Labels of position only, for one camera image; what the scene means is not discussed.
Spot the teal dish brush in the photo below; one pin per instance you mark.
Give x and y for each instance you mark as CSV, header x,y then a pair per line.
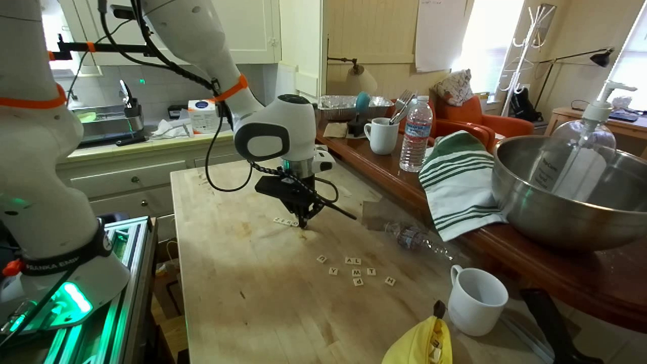
x,y
362,103

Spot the clear pump soap bottle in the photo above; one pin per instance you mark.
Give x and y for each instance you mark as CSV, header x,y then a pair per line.
x,y
581,151

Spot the steel mixing bowl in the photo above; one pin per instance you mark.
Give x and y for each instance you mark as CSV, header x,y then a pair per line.
x,y
566,217

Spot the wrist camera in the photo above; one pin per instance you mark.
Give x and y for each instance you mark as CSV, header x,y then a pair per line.
x,y
270,188

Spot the wall lamp with shade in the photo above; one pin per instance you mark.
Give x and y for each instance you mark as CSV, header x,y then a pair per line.
x,y
361,81

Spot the white tissue box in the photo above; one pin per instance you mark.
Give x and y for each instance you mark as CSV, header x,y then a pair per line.
x,y
203,117

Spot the aluminium foil tray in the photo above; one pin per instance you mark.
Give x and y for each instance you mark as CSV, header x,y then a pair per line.
x,y
338,103

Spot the yellow banana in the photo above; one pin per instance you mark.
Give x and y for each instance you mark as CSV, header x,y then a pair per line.
x,y
417,344

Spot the wooden desk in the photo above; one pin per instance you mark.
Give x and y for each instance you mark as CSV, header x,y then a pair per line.
x,y
627,129

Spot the orange armchair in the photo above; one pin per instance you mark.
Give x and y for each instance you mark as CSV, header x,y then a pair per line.
x,y
485,124

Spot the clear water bottle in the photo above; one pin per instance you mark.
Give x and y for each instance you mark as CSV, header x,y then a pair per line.
x,y
415,139

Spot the steel sink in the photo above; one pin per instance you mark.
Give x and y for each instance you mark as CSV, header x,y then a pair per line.
x,y
103,124

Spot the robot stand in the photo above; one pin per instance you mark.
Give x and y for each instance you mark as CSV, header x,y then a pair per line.
x,y
126,283

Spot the white paper sheet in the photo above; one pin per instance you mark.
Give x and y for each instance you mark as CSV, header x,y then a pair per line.
x,y
438,35

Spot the white coat rack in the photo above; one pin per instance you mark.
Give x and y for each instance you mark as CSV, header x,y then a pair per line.
x,y
525,45

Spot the patterned cushion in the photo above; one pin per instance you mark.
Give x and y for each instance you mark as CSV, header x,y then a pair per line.
x,y
455,87

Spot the bunch of metal forks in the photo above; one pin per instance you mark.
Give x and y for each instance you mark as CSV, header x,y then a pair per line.
x,y
403,106

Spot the dark wooden counter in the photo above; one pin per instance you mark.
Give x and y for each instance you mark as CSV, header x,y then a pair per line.
x,y
556,273

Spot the black flat tool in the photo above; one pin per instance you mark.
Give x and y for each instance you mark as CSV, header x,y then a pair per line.
x,y
551,323

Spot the green striped white towel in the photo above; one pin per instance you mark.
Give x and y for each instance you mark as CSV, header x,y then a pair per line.
x,y
457,187

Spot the tap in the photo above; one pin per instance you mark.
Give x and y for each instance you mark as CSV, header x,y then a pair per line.
x,y
132,106

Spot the crushed clear plastic bottle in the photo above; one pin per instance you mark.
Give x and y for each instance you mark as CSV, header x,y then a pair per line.
x,y
412,236

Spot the white kitchen base cabinet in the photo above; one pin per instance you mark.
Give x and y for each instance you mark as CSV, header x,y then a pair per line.
x,y
131,177

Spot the black bag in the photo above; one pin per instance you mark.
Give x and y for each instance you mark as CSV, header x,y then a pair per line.
x,y
521,105

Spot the white cloth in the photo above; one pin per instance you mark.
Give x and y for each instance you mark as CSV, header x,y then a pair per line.
x,y
171,130

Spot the large white mug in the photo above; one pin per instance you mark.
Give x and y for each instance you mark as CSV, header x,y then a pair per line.
x,y
480,308

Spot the brown paper napkin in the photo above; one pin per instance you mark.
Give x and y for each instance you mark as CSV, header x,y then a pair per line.
x,y
335,130

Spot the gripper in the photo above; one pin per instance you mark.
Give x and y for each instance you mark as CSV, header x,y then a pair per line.
x,y
302,191

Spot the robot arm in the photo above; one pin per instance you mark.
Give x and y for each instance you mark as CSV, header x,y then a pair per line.
x,y
40,151

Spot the small white mug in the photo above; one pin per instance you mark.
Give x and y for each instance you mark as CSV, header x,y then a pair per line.
x,y
383,136

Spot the window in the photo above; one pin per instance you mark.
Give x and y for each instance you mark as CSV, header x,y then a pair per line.
x,y
488,40
634,65

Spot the black desk lamp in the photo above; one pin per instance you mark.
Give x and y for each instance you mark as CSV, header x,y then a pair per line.
x,y
601,58

